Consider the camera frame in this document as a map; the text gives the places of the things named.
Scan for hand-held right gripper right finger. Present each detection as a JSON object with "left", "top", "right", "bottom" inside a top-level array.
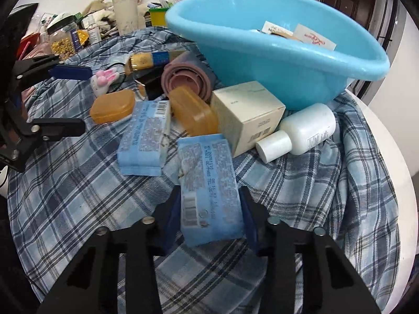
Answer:
[{"left": 239, "top": 186, "right": 382, "bottom": 314}]

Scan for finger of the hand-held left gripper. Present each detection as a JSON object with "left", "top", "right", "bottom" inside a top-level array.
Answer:
[
  {"left": 13, "top": 54, "right": 93, "bottom": 87},
  {"left": 7, "top": 118, "right": 86, "bottom": 172}
]

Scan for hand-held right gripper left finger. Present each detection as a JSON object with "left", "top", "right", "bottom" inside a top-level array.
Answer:
[{"left": 36, "top": 185, "right": 182, "bottom": 314}]

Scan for blue tissue pack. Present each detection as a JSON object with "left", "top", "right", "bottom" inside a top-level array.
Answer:
[
  {"left": 177, "top": 133, "right": 246, "bottom": 247},
  {"left": 117, "top": 100, "right": 172, "bottom": 176}
]

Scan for light blue plastic basin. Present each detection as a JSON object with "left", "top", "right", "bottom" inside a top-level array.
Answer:
[{"left": 164, "top": 0, "right": 391, "bottom": 111}]

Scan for yellow container with green rim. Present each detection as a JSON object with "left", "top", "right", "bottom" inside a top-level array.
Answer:
[{"left": 149, "top": 7, "right": 171, "bottom": 27}]

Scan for red plastic object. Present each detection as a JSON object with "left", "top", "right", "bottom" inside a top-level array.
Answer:
[{"left": 20, "top": 33, "right": 43, "bottom": 60}]

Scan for clear jar with black lid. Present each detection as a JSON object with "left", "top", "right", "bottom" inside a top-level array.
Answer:
[{"left": 47, "top": 16, "right": 82, "bottom": 55}]

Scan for white bunny toy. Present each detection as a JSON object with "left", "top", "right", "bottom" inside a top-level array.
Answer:
[{"left": 91, "top": 66, "right": 119, "bottom": 96}]

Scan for small white spray bottle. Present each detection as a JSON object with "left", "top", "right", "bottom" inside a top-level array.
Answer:
[{"left": 87, "top": 23, "right": 103, "bottom": 44}]

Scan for orange translucent soap case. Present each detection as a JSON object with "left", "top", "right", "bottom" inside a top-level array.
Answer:
[
  {"left": 168, "top": 86, "right": 219, "bottom": 137},
  {"left": 89, "top": 90, "right": 136, "bottom": 125}
]

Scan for beige plush toy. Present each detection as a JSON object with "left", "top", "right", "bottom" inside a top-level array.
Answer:
[{"left": 82, "top": 0, "right": 115, "bottom": 18}]

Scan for gold and blue box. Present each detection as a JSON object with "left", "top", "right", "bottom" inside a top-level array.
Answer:
[{"left": 124, "top": 50, "right": 187, "bottom": 76}]

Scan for blue plaid cloth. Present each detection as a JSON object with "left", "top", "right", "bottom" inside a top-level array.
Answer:
[{"left": 8, "top": 26, "right": 401, "bottom": 314}]

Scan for beige cylinder tube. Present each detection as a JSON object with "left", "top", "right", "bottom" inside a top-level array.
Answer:
[{"left": 112, "top": 0, "right": 146, "bottom": 35}]

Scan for black case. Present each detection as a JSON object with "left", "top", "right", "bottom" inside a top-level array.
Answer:
[{"left": 136, "top": 69, "right": 164, "bottom": 100}]

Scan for pink collapsible cup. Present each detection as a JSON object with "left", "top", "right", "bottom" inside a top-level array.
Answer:
[{"left": 161, "top": 51, "right": 217, "bottom": 102}]

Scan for white plastic bottle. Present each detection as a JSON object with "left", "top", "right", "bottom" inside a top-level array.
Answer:
[{"left": 255, "top": 103, "right": 337, "bottom": 162}]

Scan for cream cardboard box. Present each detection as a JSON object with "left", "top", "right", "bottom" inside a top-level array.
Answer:
[{"left": 210, "top": 81, "right": 286, "bottom": 158}]

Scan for plastic-wrapped utensils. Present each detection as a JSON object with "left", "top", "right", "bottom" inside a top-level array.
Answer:
[{"left": 149, "top": 0, "right": 182, "bottom": 9}]

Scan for tan round case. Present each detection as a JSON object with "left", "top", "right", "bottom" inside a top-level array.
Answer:
[{"left": 272, "top": 32, "right": 302, "bottom": 41}]

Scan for dark brown door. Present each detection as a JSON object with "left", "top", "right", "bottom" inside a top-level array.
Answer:
[{"left": 319, "top": 0, "right": 376, "bottom": 30}]

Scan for black framed glass door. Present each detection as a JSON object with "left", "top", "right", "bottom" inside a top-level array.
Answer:
[{"left": 376, "top": 0, "right": 406, "bottom": 49}]

